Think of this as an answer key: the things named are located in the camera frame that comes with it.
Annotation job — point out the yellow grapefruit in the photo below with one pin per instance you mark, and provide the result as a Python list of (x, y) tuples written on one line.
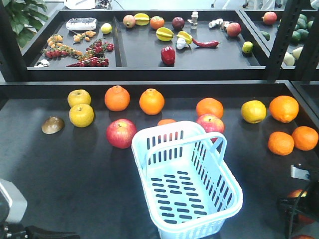
[(253, 111)]

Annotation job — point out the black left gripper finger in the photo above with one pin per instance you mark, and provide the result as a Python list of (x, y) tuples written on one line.
[(38, 233)]

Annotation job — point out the light blue plastic basket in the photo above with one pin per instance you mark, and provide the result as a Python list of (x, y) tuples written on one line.
[(188, 187)]

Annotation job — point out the red apple bottom left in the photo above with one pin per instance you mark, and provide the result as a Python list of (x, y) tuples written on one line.
[(303, 237)]

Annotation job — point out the black upright shelf post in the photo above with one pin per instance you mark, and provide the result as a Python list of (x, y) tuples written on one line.
[(289, 19), (306, 68)]

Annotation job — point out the large orange near divider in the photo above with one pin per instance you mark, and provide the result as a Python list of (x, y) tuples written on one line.
[(284, 108)]

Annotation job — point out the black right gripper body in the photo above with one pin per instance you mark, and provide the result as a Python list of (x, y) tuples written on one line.
[(306, 208)]

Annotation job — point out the red chili pepper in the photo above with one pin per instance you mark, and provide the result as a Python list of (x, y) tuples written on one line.
[(208, 44)]

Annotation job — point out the red apple front left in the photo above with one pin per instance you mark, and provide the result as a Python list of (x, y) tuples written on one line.
[(296, 193)]

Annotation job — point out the black upright shelf post left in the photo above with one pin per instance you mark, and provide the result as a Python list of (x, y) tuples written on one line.
[(289, 19)]

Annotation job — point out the green potted plant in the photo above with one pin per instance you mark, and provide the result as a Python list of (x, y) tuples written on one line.
[(26, 18)]

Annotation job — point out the yellow pear apple upper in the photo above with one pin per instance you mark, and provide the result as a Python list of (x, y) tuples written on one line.
[(79, 96)]

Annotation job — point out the red apple behind basket right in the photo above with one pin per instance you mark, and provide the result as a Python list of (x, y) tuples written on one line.
[(211, 123)]

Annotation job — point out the yellow pear apple lower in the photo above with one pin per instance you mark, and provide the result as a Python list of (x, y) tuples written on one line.
[(81, 115)]

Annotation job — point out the white garlic bulb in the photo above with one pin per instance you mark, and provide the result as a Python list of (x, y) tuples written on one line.
[(181, 44)]

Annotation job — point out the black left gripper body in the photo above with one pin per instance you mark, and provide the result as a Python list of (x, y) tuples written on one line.
[(12, 231)]

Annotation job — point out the brown half kiwi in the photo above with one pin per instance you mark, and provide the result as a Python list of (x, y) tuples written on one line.
[(52, 125)]

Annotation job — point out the orange front right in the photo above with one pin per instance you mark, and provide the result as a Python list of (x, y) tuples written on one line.
[(305, 138)]

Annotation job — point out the orange with knob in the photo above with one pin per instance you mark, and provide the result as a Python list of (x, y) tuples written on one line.
[(151, 101), (117, 98)]

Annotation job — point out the orange front left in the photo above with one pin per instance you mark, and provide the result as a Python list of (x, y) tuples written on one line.
[(281, 143)]

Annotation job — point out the yellow pear apple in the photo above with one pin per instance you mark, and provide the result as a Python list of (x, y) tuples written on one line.
[(81, 115), (79, 96)]

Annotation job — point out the orange with knob left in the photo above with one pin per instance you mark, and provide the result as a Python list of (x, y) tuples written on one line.
[(117, 98)]

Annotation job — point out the red apple left of basket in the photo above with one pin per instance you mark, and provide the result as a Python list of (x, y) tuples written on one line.
[(120, 133)]

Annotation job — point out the orange with knob centre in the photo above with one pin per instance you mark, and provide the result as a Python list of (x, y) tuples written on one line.
[(151, 101)]

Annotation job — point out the red bell pepper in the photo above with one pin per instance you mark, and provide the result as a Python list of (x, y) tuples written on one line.
[(168, 55)]

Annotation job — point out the black upright shelf post right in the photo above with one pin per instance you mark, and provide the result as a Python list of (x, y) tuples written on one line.
[(306, 68)]

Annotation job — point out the white electronic scale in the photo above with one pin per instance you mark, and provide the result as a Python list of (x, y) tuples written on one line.
[(81, 24)]

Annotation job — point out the orange far left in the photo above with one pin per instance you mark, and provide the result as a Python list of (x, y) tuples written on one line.
[(210, 106)]

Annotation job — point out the small orange behind basket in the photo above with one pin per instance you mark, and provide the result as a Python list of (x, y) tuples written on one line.
[(165, 121)]

